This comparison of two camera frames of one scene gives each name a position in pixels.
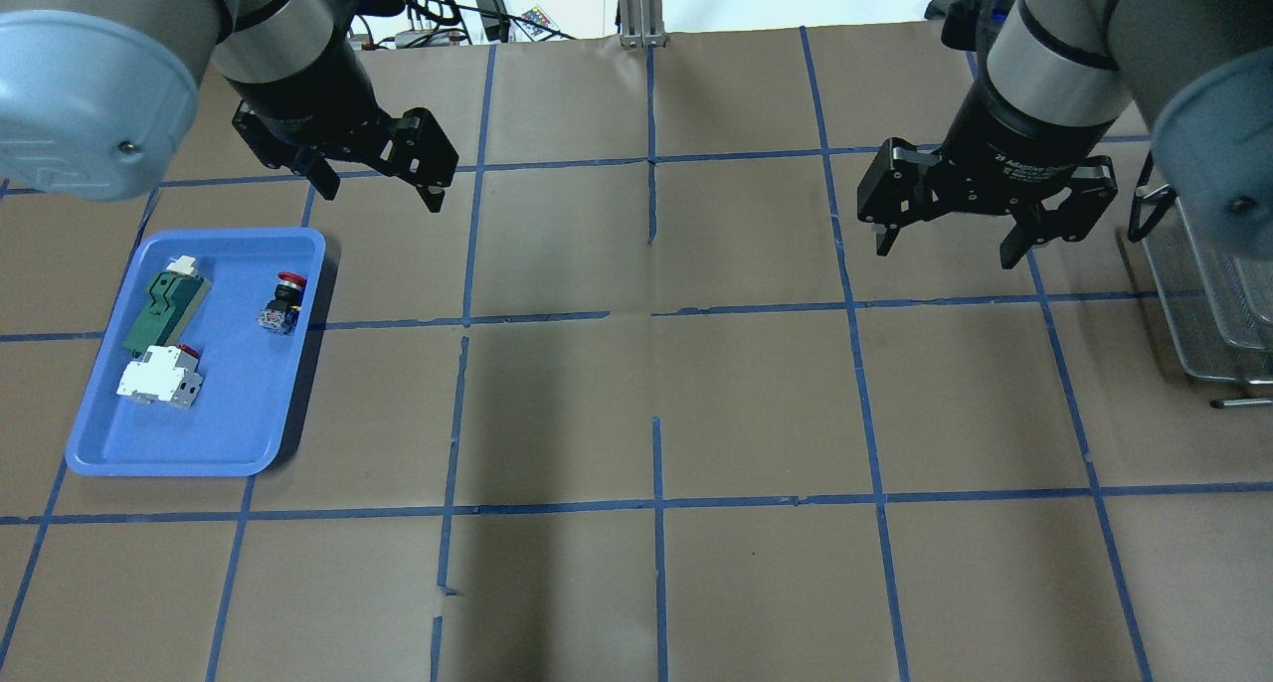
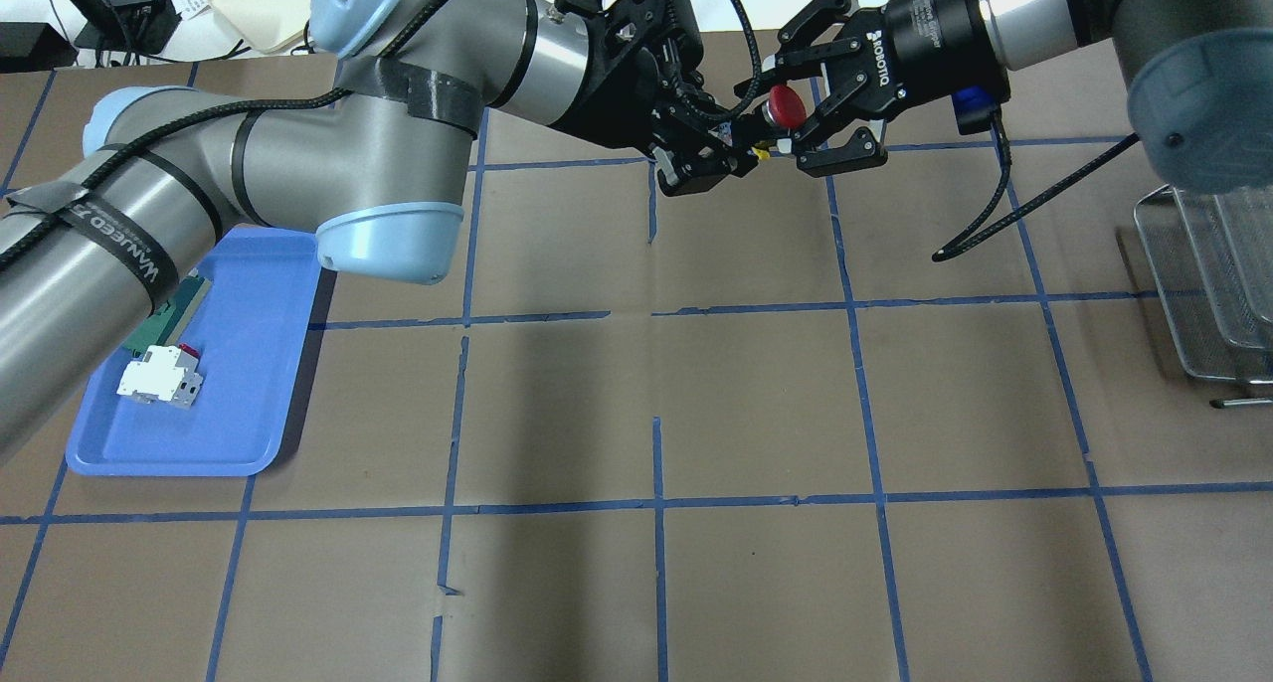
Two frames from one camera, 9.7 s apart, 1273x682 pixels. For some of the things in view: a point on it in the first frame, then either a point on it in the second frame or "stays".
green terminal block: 174,303 stays
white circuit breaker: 165,373 stays
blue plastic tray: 236,424 stays
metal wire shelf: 1219,308 stays
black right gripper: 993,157 to 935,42
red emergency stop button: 281,313 to 785,107
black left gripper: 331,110 to 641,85
